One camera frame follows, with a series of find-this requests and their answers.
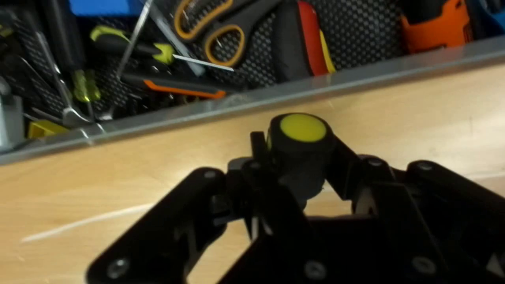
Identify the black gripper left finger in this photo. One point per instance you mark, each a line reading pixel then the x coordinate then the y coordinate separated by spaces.
pixel 173 226

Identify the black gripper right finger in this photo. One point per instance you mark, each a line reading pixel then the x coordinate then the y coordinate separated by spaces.
pixel 446 210

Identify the black screwdriver yellow cap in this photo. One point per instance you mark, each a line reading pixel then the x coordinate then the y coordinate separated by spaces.
pixel 300 158

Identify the steel tool drawer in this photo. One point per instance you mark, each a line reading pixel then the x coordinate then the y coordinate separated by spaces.
pixel 262 99

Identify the steel tool cabinet wooden top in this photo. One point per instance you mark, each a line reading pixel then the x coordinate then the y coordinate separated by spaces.
pixel 104 183

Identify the black orange utility knife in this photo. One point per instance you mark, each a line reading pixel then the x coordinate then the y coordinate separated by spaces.
pixel 173 85

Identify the small yellow item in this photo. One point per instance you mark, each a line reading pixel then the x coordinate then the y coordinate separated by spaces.
pixel 45 129

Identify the silver wrench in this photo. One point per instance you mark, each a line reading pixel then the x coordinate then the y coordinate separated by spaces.
pixel 64 104

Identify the orange black power tool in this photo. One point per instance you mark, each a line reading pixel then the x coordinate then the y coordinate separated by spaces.
pixel 438 28

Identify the thin silver metal rod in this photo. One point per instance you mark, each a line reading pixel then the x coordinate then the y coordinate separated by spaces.
pixel 134 40

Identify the blue plastic item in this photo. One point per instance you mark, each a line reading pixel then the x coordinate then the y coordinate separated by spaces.
pixel 102 6

